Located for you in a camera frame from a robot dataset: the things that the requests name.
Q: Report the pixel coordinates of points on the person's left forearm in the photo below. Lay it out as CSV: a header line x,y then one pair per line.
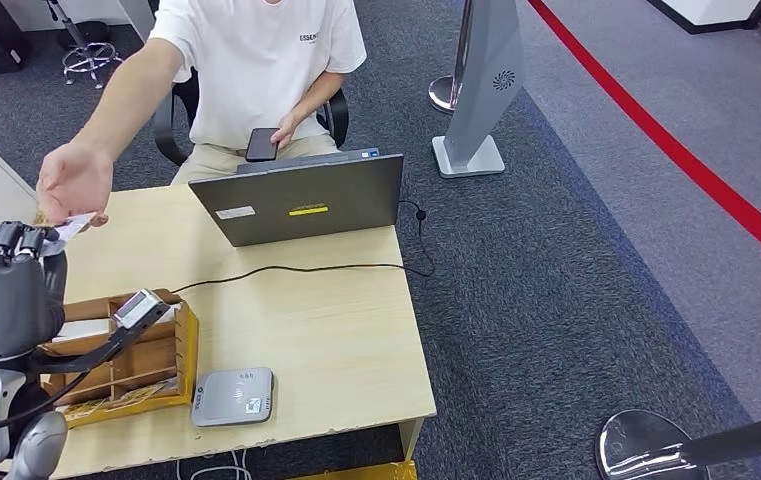
x,y
317,96

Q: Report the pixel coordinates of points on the yellow box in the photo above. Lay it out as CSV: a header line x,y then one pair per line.
x,y
367,473

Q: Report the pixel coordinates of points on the red barrier belt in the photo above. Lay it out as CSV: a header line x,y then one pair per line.
x,y
685,159

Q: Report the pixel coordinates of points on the person's right forearm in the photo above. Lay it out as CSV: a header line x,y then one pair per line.
x,y
115,112

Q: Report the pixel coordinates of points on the chrome stool base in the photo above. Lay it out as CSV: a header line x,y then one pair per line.
x,y
88,58

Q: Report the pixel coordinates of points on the black office chair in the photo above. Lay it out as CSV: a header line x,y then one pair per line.
x,y
164,132

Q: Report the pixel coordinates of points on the gold patterned key cards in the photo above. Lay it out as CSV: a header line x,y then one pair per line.
x,y
135,396

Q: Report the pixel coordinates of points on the small black floor bag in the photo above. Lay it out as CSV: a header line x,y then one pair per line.
x,y
88,33

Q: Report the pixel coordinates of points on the white ID card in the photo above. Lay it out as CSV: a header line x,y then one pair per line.
x,y
75,226

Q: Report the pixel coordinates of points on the grey card reader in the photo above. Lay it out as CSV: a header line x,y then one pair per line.
x,y
232,396

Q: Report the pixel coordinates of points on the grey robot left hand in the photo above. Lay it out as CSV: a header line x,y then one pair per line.
x,y
2,298

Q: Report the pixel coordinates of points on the grey kiosk stand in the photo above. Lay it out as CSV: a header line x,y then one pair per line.
x,y
484,99

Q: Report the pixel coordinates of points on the person's right hand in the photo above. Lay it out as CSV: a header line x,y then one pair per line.
x,y
75,179

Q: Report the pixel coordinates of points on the person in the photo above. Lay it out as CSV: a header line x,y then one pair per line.
x,y
261,66

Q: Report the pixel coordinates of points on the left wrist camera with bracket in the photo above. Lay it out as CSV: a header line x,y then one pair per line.
x,y
135,308

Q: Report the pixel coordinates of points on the white counter black plinth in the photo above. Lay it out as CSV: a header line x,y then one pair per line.
x,y
711,10

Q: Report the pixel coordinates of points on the grey laptop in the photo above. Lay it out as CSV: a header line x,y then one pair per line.
x,y
310,199

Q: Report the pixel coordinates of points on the black smartphone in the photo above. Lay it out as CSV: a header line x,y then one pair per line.
x,y
261,144

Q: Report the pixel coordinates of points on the white desk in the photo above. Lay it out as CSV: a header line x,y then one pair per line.
x,y
135,13

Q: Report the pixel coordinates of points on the person's left hand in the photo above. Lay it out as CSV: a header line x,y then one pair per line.
x,y
284,131

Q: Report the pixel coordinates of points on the yellow cardboard tray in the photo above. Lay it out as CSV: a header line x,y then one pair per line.
x,y
193,351

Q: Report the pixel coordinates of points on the white card stack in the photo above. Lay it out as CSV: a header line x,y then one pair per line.
x,y
171,312
82,329

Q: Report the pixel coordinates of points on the chrome stanchion post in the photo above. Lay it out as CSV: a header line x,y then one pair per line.
x,y
444,95

